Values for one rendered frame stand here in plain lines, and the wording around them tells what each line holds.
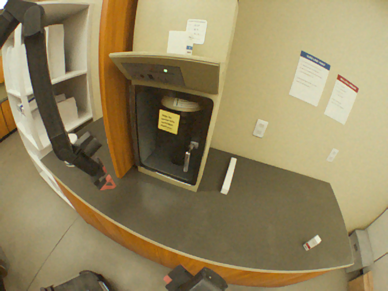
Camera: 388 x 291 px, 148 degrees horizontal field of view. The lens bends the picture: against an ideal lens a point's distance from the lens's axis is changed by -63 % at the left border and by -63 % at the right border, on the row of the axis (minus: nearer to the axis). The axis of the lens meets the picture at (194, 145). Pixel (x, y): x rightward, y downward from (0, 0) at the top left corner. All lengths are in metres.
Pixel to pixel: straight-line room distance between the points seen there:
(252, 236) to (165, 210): 0.39
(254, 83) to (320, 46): 0.49
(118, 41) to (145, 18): 0.13
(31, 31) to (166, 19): 0.37
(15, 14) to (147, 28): 0.40
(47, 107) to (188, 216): 0.63
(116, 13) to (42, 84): 0.32
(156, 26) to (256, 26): 0.55
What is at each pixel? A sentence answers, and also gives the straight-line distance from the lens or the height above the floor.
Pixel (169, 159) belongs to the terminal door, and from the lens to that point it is 0.62.
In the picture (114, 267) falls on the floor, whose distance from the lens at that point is 1.61.
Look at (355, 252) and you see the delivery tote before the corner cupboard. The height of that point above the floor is 0.24.
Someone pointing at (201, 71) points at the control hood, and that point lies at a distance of 0.37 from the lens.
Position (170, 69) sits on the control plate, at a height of 1.47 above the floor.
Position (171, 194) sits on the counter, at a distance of 0.71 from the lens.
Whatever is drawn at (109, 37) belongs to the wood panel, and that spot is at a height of 1.57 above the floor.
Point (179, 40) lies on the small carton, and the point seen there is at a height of 1.54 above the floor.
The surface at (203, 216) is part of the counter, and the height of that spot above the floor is 0.94.
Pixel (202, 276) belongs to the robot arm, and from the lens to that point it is 0.26.
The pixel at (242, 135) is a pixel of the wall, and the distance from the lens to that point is 0.99.
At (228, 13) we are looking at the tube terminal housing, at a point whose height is 1.65.
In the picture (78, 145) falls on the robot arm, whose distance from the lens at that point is 0.52.
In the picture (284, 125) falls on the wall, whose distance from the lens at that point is 0.99.
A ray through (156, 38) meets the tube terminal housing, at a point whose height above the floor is 1.55.
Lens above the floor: 1.52
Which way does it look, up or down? 35 degrees down
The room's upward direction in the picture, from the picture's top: 10 degrees clockwise
